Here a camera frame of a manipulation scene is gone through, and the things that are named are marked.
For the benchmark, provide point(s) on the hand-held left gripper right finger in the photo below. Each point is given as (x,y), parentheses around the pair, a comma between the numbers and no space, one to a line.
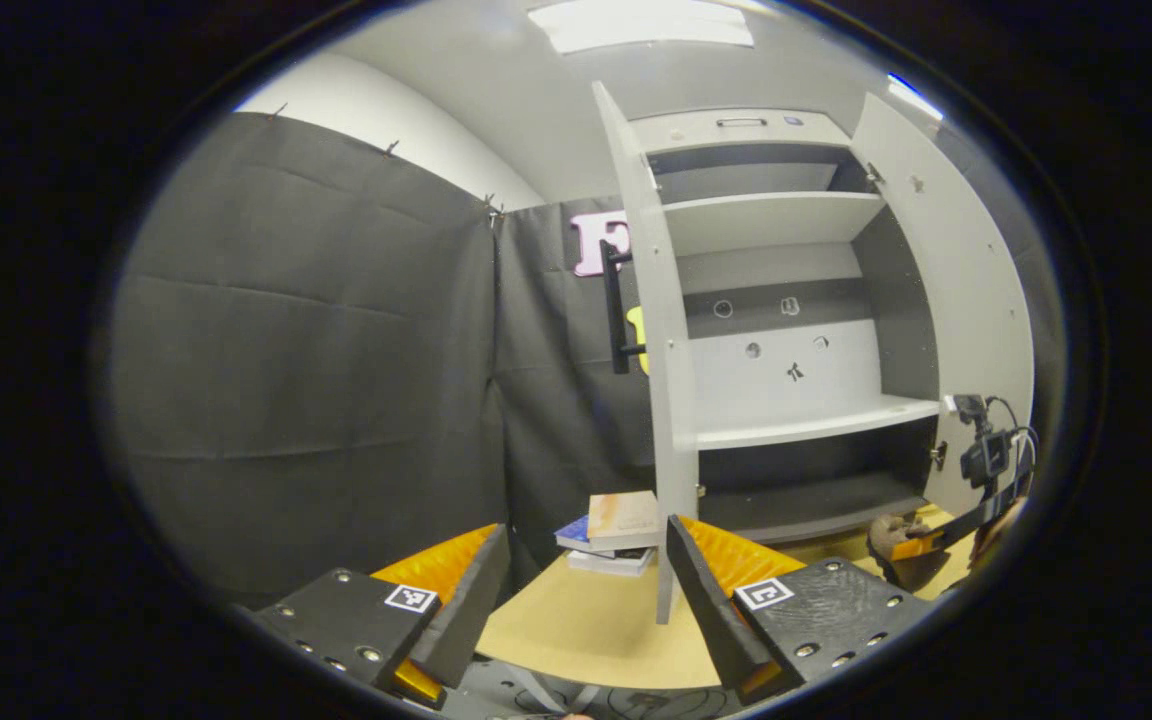
(711,620)

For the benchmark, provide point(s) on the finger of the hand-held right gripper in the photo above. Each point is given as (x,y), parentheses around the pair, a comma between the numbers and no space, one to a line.
(921,547)

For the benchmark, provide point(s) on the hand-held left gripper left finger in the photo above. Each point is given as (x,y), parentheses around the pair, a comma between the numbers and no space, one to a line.
(466,620)

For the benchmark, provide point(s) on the brown fuzzy shoe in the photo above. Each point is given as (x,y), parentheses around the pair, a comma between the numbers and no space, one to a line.
(911,578)

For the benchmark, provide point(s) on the grey shoe cabinet door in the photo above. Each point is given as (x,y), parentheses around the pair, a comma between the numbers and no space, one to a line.
(966,300)
(671,400)

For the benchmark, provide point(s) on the grey shoe cabinet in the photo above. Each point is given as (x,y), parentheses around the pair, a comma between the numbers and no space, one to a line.
(776,220)

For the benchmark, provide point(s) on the grey cabinet drawer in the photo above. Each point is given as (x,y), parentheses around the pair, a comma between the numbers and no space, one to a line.
(696,135)

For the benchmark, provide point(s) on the tan book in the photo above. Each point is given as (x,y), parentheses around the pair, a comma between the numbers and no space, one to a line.
(624,515)

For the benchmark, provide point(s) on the blue book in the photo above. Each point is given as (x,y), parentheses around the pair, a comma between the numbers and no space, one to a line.
(576,535)

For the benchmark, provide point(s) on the black backdrop cloth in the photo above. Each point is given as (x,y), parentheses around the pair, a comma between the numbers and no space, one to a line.
(316,350)

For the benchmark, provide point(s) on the small ceiling light panel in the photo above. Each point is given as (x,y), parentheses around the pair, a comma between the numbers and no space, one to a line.
(914,97)

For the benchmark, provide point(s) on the large ceiling light panel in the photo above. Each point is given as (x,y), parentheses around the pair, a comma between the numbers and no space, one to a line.
(641,25)

